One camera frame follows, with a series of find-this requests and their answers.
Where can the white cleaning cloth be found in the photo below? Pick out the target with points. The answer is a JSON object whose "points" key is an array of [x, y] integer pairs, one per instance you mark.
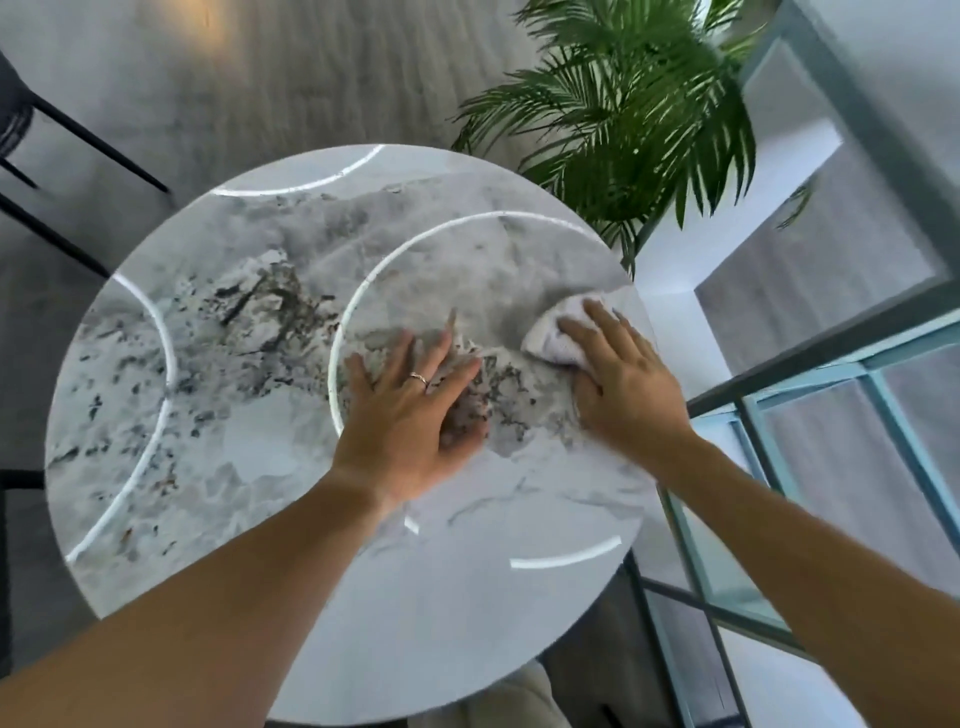
{"points": [[551, 334]]}

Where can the teal framed glass railing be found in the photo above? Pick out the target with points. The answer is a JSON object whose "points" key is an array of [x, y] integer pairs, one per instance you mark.
{"points": [[847, 352]]}

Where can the dark chair frame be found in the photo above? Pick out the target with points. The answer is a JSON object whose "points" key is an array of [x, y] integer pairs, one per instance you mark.
{"points": [[11, 570]]}

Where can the person's left middle finger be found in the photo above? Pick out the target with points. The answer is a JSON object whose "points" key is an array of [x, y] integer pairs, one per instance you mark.
{"points": [[431, 367]]}

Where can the person's right middle finger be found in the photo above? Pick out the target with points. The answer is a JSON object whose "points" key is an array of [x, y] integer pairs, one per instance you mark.
{"points": [[604, 321]]}

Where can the person's right hand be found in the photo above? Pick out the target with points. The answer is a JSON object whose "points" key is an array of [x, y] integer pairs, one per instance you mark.
{"points": [[634, 397]]}

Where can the black metal chair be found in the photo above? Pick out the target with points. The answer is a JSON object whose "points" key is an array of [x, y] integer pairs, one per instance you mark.
{"points": [[67, 135]]}

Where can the beige seat cushion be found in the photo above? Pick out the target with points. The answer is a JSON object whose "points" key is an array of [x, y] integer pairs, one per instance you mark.
{"points": [[502, 697]]}

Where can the person's right forearm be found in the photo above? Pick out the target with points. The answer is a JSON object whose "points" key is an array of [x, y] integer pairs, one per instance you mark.
{"points": [[810, 585]]}

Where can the person's left hand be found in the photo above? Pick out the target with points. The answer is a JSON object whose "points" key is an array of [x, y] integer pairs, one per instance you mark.
{"points": [[401, 439]]}

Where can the person's left forearm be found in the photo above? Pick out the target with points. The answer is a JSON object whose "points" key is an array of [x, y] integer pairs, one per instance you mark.
{"points": [[187, 630]]}

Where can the person's right thumb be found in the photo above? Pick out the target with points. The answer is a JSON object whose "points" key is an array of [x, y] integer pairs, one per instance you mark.
{"points": [[586, 386]]}

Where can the person's left thumb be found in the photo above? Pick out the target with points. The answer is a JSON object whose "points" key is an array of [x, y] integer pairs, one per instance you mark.
{"points": [[472, 439]]}

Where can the person's left little finger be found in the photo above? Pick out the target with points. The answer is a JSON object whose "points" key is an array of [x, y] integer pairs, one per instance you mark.
{"points": [[358, 382]]}

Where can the person's right little finger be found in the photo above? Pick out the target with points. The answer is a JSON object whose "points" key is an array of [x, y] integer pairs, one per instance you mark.
{"points": [[649, 351]]}

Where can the green palm plant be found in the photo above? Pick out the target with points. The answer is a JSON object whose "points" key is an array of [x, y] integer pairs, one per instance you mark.
{"points": [[637, 112]]}

